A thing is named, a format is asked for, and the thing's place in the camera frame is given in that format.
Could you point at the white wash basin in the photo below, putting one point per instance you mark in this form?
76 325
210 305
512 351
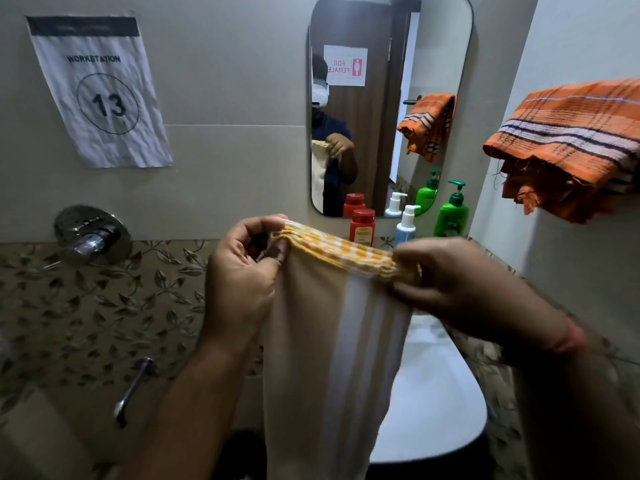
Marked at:
435 394

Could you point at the white crumpled paper sign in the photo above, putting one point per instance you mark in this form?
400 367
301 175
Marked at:
105 94

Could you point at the person's left hand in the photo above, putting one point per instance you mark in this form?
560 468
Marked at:
235 294

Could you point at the rounded wall mirror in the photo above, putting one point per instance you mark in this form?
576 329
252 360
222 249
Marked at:
440 39

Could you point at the yellow striped towel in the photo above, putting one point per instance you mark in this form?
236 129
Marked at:
325 354

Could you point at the black waste bin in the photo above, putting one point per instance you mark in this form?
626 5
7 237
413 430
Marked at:
240 457

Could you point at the blue white pump bottle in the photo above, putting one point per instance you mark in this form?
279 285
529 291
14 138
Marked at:
406 227

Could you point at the orange plaid towel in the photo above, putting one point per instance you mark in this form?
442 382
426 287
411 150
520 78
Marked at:
565 129

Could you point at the person's left forearm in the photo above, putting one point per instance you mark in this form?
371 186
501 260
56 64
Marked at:
185 419

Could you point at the chrome wall valve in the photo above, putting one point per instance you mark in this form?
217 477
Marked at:
92 237

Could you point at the red bottle with yellow label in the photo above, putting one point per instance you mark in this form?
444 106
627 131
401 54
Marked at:
362 227

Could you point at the green pump bottle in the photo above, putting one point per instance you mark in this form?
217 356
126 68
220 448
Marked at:
451 217

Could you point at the person's right hand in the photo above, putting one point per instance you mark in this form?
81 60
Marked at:
475 289

